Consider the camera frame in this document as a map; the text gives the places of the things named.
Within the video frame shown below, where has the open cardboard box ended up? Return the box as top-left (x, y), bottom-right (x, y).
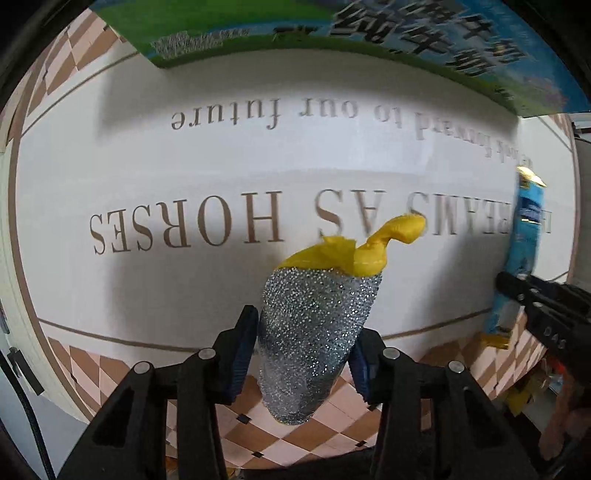
top-left (89, 1), bottom-right (590, 117)

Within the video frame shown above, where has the silver sparkly yellow scrubber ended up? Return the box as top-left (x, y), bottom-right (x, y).
top-left (257, 214), bottom-right (426, 425)

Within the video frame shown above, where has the blue snack packet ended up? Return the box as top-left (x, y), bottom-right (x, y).
top-left (481, 166), bottom-right (546, 349)

